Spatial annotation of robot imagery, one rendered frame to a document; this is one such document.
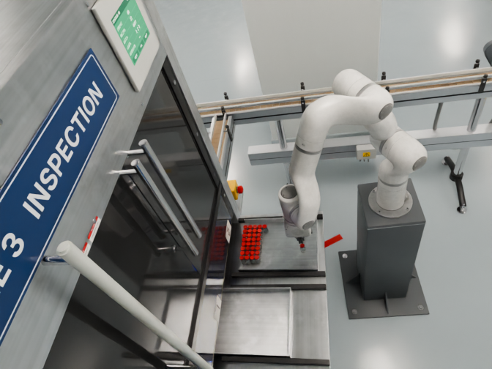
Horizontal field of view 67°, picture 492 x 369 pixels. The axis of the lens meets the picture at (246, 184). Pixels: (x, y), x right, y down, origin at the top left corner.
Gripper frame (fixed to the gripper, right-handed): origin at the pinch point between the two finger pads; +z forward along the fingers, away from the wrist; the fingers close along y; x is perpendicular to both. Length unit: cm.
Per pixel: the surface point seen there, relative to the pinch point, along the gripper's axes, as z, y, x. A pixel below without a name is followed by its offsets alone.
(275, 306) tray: 10.5, -11.3, -24.9
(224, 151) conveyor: 5, -43, 60
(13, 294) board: -94, -29, -63
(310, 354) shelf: 11.0, 2.3, -42.7
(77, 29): -108, -29, -16
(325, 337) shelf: 11.1, 7.8, -36.4
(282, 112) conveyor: 9, -11, 92
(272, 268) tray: 10.5, -13.3, -8.1
